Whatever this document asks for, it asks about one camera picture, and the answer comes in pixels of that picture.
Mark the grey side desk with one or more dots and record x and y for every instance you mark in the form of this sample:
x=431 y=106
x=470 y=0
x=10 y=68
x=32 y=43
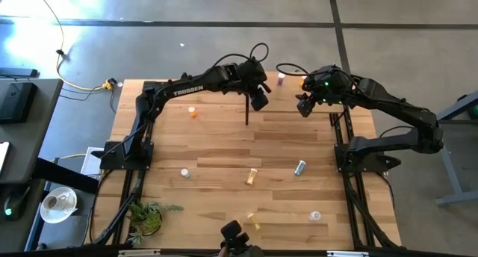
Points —
x=26 y=156

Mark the potted succulent plant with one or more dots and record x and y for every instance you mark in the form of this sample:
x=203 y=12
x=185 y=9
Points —
x=145 y=219

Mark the silver rail bracket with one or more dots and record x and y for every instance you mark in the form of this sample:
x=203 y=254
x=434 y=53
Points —
x=140 y=252
x=347 y=254

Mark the white phone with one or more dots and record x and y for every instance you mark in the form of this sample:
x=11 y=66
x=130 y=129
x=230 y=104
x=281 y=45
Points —
x=3 y=152

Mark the blue medicine bottle clear cap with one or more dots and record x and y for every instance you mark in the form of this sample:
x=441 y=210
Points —
x=185 y=173

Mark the black box device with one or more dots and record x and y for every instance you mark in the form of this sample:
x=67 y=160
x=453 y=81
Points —
x=16 y=102

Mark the white coffee cup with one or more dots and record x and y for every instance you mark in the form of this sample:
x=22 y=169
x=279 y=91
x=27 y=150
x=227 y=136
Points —
x=56 y=202

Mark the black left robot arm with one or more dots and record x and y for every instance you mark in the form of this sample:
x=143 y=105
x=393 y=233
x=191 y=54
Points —
x=186 y=90

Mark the pale yellow medicine bottle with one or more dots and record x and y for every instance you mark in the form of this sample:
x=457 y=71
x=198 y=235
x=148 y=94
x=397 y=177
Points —
x=314 y=216
x=251 y=178

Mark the black table edge rail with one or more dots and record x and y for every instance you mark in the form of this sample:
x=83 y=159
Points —
x=186 y=254

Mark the orange medicine bottle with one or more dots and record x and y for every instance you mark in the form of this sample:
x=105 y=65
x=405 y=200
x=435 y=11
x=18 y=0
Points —
x=301 y=81
x=255 y=222
x=193 y=114

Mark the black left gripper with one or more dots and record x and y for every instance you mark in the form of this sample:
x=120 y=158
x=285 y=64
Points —
x=254 y=75

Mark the grey metal stand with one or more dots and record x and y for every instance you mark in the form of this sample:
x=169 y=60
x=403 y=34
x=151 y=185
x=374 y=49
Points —
x=448 y=163

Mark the white paper sheet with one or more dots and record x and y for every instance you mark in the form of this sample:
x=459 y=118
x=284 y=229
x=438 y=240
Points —
x=91 y=160

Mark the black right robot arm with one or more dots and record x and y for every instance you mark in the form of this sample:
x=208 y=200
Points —
x=396 y=107

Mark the black frame rail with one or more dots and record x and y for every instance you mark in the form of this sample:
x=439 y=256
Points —
x=360 y=208
x=123 y=208

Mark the black flat device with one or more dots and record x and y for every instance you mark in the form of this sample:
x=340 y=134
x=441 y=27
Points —
x=18 y=73

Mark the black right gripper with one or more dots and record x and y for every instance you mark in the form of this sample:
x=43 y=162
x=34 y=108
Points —
x=323 y=85

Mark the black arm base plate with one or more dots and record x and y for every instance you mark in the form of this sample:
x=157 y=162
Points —
x=373 y=163
x=112 y=160

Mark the white cup on saucer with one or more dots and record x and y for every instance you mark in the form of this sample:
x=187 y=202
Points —
x=52 y=217

